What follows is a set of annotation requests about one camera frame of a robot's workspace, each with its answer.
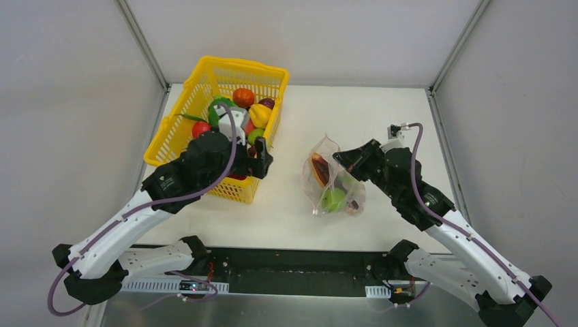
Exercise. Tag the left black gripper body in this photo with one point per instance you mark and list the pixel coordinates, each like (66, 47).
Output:
(249, 159)

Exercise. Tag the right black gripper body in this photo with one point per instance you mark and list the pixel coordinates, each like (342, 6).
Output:
(365, 158)

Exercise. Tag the light green cabbage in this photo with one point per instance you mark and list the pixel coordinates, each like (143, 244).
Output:
(348, 183)

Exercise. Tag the green leafy bok choy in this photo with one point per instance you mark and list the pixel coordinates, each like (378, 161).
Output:
(214, 110)

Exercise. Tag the brown orange sweet potato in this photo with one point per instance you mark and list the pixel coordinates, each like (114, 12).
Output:
(320, 169)

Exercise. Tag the clear zip top bag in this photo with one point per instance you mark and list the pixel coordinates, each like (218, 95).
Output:
(314, 191)

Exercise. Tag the green apple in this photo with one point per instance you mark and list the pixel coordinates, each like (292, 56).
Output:
(333, 200)
(254, 134)

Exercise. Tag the small orange pumpkin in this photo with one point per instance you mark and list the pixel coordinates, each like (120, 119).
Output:
(243, 97)

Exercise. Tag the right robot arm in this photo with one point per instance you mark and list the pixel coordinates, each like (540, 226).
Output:
(496, 289)

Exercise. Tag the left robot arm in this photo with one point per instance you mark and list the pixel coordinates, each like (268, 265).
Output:
(95, 269)

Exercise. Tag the red tomato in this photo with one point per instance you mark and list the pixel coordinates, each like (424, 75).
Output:
(199, 128)

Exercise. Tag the pink peach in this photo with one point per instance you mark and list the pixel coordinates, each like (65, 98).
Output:
(249, 127)

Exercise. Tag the yellow bell pepper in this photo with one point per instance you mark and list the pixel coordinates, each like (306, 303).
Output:
(260, 115)

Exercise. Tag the dark purple plum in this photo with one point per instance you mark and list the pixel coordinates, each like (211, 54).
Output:
(268, 102)

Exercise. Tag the yellow plastic basket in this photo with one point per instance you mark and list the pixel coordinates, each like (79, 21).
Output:
(211, 77)

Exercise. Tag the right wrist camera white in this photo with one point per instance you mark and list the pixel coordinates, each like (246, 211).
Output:
(395, 138)

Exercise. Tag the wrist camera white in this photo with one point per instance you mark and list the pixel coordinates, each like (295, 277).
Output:
(395, 138)
(233, 128)

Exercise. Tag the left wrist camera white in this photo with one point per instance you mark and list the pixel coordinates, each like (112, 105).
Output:
(233, 128)

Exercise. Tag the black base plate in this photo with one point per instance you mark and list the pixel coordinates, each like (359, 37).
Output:
(306, 273)

